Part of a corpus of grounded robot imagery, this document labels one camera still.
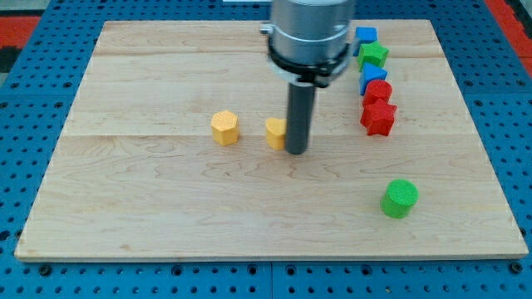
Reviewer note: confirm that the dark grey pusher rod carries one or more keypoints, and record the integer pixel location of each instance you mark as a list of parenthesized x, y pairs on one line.
[(299, 117)]

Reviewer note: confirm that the yellow heart block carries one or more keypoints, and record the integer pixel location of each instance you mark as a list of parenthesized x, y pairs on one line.
[(276, 133)]

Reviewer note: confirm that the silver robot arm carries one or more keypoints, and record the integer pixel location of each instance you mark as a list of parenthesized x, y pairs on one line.
[(308, 47)]

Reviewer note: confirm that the yellow hexagon block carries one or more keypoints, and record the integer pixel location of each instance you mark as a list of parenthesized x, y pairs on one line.
[(225, 127)]

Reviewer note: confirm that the blue triangle block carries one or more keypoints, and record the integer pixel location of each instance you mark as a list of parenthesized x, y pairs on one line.
[(370, 73)]

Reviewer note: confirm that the red star block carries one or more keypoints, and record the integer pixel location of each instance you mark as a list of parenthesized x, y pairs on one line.
[(378, 118)]

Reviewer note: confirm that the red cylinder block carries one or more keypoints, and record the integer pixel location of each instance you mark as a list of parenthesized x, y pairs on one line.
[(377, 90)]

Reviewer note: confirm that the green star block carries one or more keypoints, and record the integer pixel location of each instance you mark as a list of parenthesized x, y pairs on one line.
[(373, 53)]

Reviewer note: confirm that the blue cube block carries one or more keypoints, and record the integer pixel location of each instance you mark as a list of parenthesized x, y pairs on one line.
[(363, 35)]

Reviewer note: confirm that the wooden board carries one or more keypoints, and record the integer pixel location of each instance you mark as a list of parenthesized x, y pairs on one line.
[(136, 175)]

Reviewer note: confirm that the green cylinder block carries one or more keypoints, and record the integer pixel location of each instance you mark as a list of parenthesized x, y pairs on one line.
[(399, 198)]

